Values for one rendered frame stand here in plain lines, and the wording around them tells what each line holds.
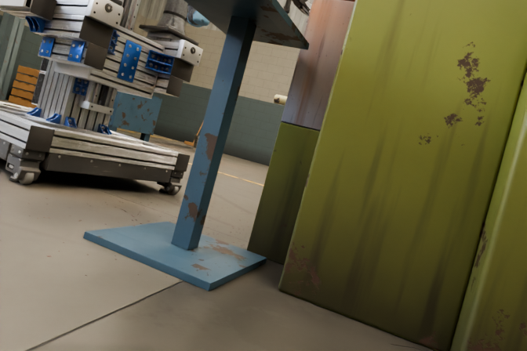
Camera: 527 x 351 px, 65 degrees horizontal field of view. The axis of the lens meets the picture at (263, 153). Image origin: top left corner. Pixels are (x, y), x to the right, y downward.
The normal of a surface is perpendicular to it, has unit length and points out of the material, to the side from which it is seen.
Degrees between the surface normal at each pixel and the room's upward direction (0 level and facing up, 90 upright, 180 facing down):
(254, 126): 90
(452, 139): 90
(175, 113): 90
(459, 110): 90
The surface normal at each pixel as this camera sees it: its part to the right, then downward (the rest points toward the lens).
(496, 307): -0.32, -0.07
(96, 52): 0.80, 0.22
